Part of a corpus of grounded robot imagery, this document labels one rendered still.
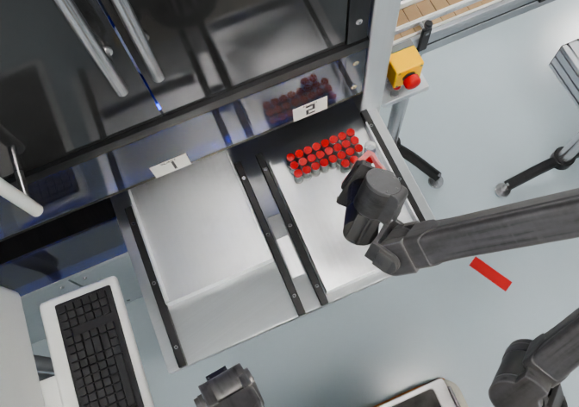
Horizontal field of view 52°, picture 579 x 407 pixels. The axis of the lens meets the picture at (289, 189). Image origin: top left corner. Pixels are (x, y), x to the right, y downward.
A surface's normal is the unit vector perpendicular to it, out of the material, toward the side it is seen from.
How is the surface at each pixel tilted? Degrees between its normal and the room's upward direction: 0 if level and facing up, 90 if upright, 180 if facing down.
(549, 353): 50
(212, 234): 0
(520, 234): 60
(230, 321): 0
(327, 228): 0
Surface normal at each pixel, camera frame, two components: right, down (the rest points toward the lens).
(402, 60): -0.05, -0.33
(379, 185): 0.26, -0.69
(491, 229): -0.58, 0.41
